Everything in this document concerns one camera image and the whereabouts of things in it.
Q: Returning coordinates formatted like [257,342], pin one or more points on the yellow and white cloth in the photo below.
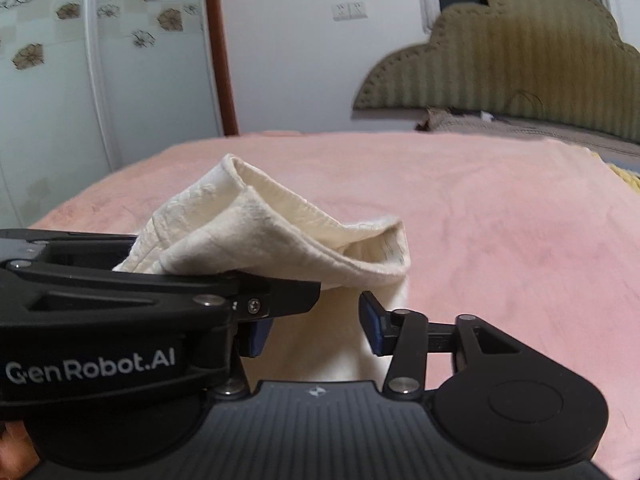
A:
[627,176]

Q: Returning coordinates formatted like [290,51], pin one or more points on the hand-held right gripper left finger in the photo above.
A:
[255,337]

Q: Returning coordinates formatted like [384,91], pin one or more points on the olive padded headboard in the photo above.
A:
[525,55]

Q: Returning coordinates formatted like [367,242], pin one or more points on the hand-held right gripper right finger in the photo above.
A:
[372,325]

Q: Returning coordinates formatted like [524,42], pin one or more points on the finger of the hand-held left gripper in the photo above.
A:
[65,245]
[280,297]

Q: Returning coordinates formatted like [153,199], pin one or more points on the brown pillow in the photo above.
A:
[500,126]

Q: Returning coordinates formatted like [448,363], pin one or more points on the brown wooden door frame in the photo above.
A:
[220,50]

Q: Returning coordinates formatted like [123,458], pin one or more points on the pink blanket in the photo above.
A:
[500,240]

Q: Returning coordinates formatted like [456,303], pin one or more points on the white pants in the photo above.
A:
[240,230]

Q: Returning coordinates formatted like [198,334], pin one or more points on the white wardrobe with flower decals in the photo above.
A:
[100,110]

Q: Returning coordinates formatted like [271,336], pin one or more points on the white charger plug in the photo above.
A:
[485,116]

